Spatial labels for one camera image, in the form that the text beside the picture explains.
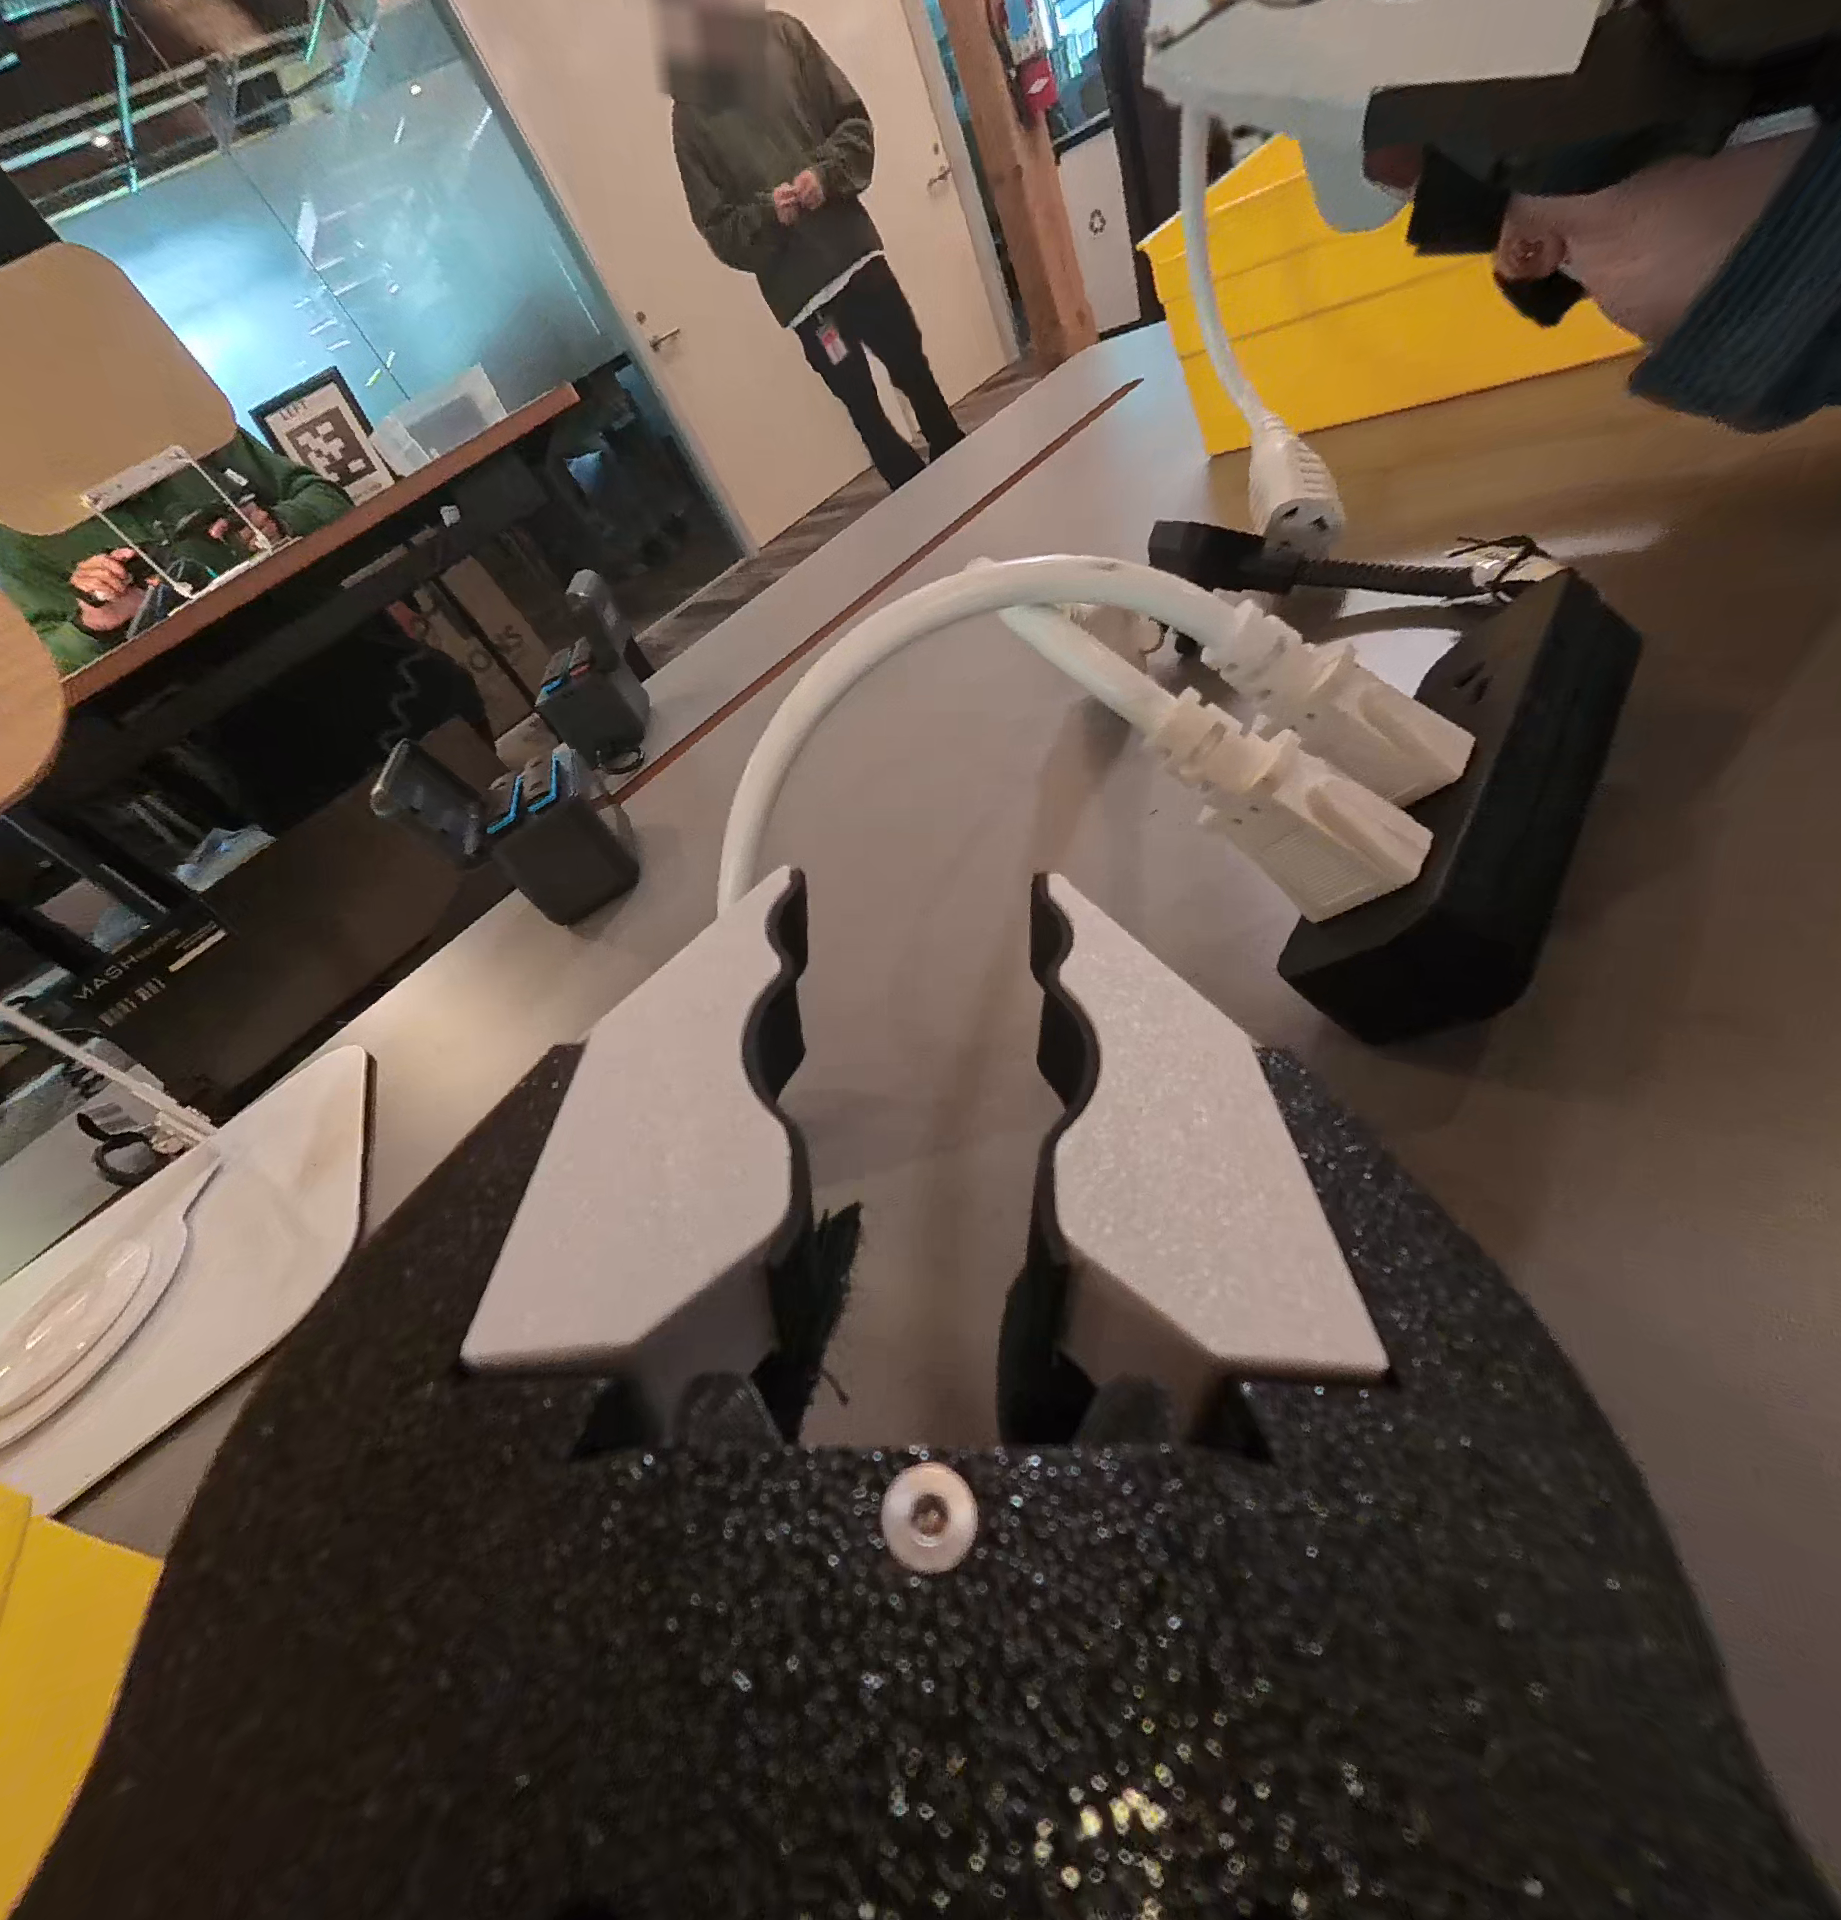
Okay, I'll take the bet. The black power cord with plug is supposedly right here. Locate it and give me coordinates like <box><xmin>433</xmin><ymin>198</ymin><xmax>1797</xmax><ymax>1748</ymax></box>
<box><xmin>1148</xmin><ymin>515</ymin><xmax>1561</xmax><ymax>605</ymax></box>

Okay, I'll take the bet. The yellow plastic bin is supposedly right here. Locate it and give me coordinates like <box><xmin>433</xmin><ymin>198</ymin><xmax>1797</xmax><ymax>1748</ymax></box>
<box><xmin>1137</xmin><ymin>133</ymin><xmax>1652</xmax><ymax>455</ymax></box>
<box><xmin>0</xmin><ymin>1473</ymin><xmax>165</xmax><ymax>1920</ymax></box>

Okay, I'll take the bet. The person's right forearm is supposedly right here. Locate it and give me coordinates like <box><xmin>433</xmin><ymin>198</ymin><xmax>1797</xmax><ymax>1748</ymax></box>
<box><xmin>1629</xmin><ymin>90</ymin><xmax>1841</xmax><ymax>437</ymax></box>

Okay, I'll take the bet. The black cardboard box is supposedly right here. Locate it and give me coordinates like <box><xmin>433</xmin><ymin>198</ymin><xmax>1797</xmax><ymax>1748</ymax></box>
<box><xmin>0</xmin><ymin>832</ymin><xmax>465</xmax><ymax>1123</ymax></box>

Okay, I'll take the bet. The white power cord with plug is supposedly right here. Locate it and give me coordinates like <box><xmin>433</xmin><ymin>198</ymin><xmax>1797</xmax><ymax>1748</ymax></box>
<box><xmin>1173</xmin><ymin>101</ymin><xmax>1348</xmax><ymax>554</ymax></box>
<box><xmin>716</xmin><ymin>554</ymin><xmax>1476</xmax><ymax>918</ymax></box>
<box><xmin>1002</xmin><ymin>599</ymin><xmax>1434</xmax><ymax>925</ymax></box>

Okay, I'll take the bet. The wooden post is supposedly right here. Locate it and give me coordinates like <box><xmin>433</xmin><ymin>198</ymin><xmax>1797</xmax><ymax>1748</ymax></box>
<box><xmin>942</xmin><ymin>0</ymin><xmax>1103</xmax><ymax>366</ymax></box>

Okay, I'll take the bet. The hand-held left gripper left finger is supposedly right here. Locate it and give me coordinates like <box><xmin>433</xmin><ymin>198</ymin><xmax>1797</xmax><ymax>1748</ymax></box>
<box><xmin>459</xmin><ymin>865</ymin><xmax>821</xmax><ymax>1419</ymax></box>

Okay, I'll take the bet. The black power strip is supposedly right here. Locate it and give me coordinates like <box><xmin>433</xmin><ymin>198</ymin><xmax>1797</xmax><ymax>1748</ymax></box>
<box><xmin>1277</xmin><ymin>566</ymin><xmax>1644</xmax><ymax>1047</ymax></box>

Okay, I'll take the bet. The clear plastic box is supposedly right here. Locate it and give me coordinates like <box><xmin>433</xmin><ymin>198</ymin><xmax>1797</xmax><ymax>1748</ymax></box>
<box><xmin>368</xmin><ymin>363</ymin><xmax>504</xmax><ymax>480</ymax></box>

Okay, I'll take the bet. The black battery charger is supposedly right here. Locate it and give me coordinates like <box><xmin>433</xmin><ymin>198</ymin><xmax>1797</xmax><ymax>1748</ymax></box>
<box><xmin>535</xmin><ymin>569</ymin><xmax>655</xmax><ymax>770</ymax></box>
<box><xmin>371</xmin><ymin>738</ymin><xmax>644</xmax><ymax>927</ymax></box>

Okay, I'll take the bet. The person's right hand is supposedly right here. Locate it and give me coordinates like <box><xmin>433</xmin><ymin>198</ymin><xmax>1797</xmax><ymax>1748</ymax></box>
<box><xmin>1503</xmin><ymin>126</ymin><xmax>1828</xmax><ymax>347</ymax></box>

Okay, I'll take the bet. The white recycling bin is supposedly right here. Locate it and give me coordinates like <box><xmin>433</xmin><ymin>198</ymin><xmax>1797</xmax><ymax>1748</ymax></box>
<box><xmin>1058</xmin><ymin>131</ymin><xmax>1167</xmax><ymax>343</ymax></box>

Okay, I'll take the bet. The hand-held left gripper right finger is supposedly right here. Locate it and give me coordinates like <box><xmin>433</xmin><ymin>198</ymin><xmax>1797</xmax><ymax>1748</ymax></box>
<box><xmin>1029</xmin><ymin>873</ymin><xmax>1390</xmax><ymax>1433</ymax></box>

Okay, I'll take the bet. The long wooden table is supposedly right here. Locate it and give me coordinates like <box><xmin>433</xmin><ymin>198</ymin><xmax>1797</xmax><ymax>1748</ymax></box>
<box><xmin>49</xmin><ymin>381</ymin><xmax>584</xmax><ymax>721</ymax></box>

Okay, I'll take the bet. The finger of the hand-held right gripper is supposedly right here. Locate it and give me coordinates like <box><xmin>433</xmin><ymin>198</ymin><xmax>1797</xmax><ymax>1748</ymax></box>
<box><xmin>1144</xmin><ymin>0</ymin><xmax>1463</xmax><ymax>236</ymax></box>

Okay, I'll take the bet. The framed marker tag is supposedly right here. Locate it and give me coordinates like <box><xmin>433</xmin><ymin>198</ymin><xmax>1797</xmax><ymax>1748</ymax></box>
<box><xmin>248</xmin><ymin>366</ymin><xmax>400</xmax><ymax>507</ymax></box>

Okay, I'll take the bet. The red fire extinguisher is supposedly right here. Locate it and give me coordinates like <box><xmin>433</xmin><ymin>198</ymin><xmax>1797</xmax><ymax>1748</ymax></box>
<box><xmin>1005</xmin><ymin>0</ymin><xmax>1066</xmax><ymax>131</ymax></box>

